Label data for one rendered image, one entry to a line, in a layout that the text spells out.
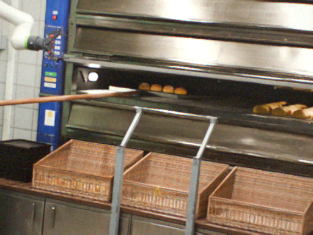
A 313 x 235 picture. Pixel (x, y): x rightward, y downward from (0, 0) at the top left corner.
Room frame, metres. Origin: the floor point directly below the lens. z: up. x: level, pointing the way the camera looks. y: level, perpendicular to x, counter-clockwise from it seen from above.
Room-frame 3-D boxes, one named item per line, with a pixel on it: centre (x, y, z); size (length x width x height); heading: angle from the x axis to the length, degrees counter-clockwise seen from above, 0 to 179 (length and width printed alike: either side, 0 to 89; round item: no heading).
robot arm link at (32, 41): (4.95, 0.68, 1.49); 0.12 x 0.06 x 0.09; 155
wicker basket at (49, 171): (5.09, 0.30, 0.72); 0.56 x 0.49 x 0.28; 66
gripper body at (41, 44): (4.91, 0.62, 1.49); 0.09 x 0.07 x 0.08; 65
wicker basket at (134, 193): (4.84, -0.24, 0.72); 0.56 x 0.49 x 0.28; 65
